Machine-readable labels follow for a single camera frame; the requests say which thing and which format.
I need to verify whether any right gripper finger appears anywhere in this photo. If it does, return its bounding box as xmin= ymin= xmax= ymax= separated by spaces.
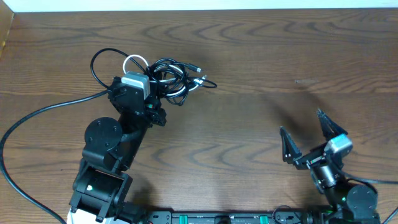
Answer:
xmin=280 ymin=126 xmax=302 ymax=162
xmin=317 ymin=109 xmax=348 ymax=141

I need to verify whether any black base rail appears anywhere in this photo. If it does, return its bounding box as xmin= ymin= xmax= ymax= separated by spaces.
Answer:
xmin=124 ymin=205 xmax=382 ymax=224

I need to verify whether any camera black cable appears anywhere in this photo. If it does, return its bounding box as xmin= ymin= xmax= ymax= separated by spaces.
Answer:
xmin=0 ymin=89 xmax=110 ymax=224
xmin=337 ymin=164 xmax=398 ymax=224

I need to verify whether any right camera black cable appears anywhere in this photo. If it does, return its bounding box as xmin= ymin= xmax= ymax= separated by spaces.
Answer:
xmin=337 ymin=164 xmax=398 ymax=224

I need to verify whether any black usb cable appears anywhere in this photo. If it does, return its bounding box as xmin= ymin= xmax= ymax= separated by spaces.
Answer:
xmin=90 ymin=47 xmax=218 ymax=106

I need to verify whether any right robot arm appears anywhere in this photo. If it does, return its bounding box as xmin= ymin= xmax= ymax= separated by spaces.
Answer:
xmin=280 ymin=110 xmax=380 ymax=223

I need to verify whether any left camera black cable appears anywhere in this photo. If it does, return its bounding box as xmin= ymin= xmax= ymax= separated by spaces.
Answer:
xmin=0 ymin=89 xmax=110 ymax=224

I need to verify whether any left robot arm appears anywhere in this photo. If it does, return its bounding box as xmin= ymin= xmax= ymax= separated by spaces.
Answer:
xmin=70 ymin=72 xmax=167 ymax=223

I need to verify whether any white usb cable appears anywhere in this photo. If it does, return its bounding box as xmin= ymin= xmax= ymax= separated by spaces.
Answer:
xmin=122 ymin=54 xmax=208 ymax=98

